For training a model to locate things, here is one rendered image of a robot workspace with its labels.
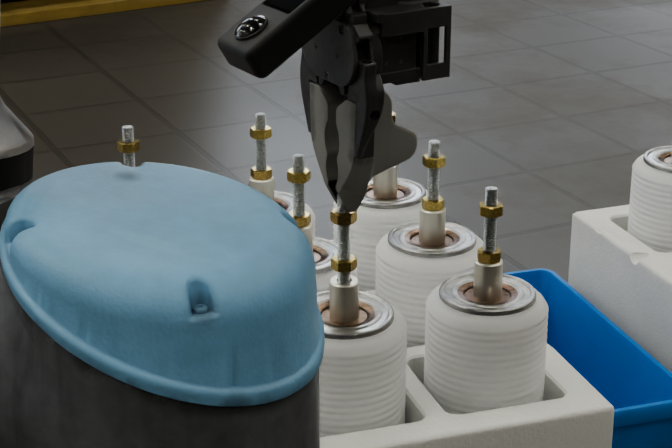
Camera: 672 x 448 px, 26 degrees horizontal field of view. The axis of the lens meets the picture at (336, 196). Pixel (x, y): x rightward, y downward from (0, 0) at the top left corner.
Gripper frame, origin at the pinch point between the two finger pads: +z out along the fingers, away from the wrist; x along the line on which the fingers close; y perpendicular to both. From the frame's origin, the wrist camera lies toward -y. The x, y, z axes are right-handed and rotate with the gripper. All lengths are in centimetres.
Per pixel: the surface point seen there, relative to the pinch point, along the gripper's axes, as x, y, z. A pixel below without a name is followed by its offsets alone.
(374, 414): -4.3, 0.6, 16.3
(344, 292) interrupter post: -0.8, 0.1, 7.6
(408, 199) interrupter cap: 18.3, 18.2, 9.9
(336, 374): -3.4, -2.1, 12.7
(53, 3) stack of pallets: 204, 50, 32
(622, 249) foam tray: 12.9, 39.6, 17.4
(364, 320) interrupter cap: -1.2, 1.6, 10.1
